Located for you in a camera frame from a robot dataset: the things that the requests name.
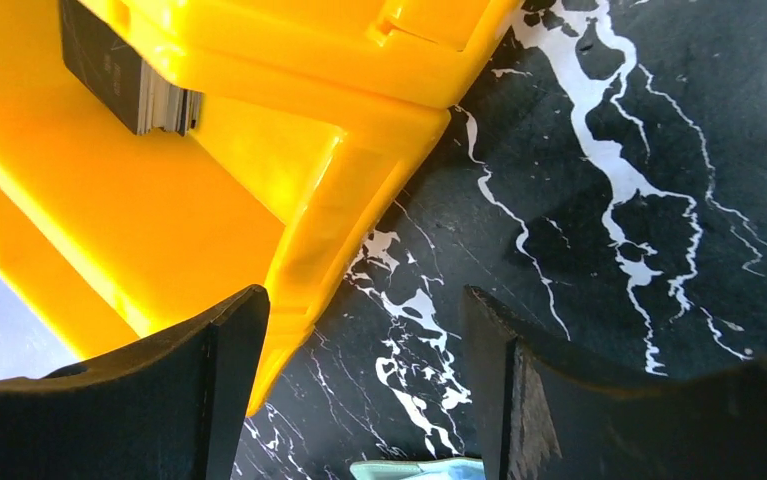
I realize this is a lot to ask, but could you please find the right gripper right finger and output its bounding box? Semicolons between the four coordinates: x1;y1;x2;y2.
462;286;767;479

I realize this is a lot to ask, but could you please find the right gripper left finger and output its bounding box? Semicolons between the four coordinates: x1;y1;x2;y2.
0;285;270;479

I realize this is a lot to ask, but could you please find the green card holder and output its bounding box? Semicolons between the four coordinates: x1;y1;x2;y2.
349;457;486;480

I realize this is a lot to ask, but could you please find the yellow three-compartment bin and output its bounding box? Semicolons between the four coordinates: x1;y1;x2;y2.
0;1;520;414

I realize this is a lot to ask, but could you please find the black card stack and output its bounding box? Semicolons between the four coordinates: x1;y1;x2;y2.
58;1;203;136

